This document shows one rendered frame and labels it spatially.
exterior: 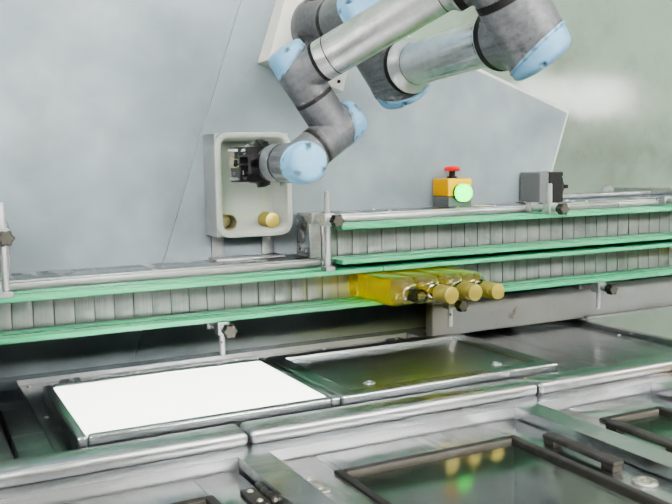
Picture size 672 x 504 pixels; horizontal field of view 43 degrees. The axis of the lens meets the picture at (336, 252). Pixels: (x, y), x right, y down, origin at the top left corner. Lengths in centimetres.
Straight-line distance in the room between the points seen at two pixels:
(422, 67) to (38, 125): 77
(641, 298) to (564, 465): 122
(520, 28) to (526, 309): 94
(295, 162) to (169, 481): 60
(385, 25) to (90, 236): 77
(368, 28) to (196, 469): 78
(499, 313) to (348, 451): 92
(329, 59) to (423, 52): 23
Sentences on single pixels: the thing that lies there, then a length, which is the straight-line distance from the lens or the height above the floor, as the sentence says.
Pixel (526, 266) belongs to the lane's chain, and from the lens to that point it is 219.
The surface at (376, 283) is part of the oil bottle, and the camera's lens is 180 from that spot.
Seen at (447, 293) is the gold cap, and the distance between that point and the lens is 171.
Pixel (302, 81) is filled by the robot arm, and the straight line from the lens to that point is 156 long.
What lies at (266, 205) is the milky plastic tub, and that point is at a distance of 194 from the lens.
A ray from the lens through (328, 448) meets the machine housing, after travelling 133.
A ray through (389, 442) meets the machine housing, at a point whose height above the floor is 144.
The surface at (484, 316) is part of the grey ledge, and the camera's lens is 213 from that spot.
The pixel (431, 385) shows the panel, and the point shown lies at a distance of 154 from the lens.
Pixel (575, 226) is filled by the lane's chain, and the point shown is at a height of 88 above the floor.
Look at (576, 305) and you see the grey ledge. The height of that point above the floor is 88.
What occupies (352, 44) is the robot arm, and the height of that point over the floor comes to 123.
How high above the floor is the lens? 256
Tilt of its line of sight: 63 degrees down
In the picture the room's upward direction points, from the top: 101 degrees clockwise
